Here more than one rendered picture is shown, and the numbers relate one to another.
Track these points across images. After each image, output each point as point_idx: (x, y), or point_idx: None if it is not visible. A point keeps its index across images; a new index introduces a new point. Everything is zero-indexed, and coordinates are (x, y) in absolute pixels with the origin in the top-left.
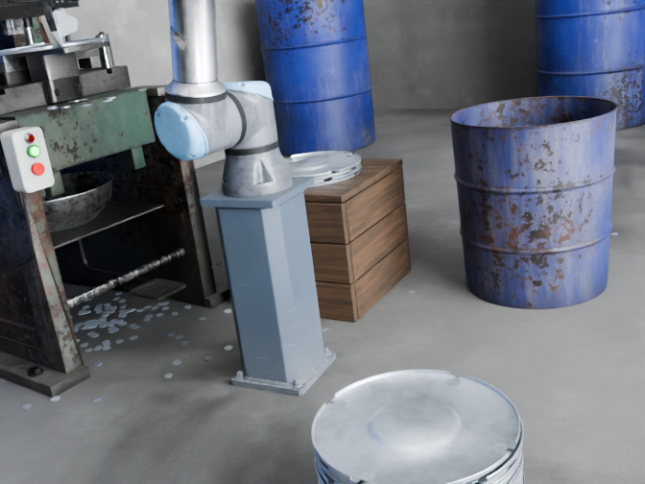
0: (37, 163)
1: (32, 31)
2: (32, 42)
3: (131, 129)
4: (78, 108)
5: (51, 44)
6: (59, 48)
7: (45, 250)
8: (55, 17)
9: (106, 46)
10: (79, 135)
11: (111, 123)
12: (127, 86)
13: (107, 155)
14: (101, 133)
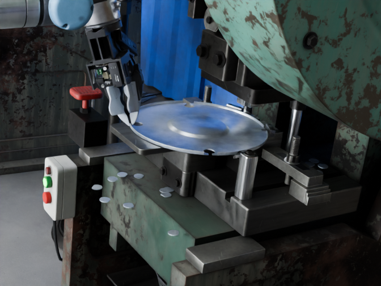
0: (44, 193)
1: (295, 114)
2: (290, 126)
3: (170, 264)
4: (139, 194)
5: (179, 123)
6: (119, 123)
7: (66, 266)
8: (114, 92)
9: (135, 151)
10: (133, 218)
11: (157, 237)
12: (238, 231)
13: (146, 261)
14: (147, 235)
